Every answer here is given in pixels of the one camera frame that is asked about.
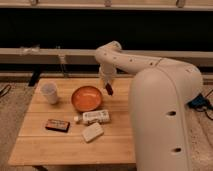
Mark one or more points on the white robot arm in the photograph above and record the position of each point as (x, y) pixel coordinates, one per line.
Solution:
(158, 95)

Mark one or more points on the white sponge block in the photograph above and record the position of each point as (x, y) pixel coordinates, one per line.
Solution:
(92, 132)

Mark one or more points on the dark snack bar packet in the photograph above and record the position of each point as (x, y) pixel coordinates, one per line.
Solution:
(57, 125)

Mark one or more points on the blue device on floor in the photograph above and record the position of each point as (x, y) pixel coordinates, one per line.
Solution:
(199, 102)

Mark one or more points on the orange bowl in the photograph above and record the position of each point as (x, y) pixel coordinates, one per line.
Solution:
(86, 98)

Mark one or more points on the dark red pepper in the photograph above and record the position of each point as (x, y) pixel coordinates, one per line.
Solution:
(109, 89)

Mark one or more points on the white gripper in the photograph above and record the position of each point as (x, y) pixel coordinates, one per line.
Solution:
(107, 74)

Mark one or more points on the white plastic bottle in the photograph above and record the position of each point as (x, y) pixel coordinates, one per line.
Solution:
(87, 118)

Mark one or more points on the wooden table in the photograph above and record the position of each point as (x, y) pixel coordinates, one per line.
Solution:
(35, 145)

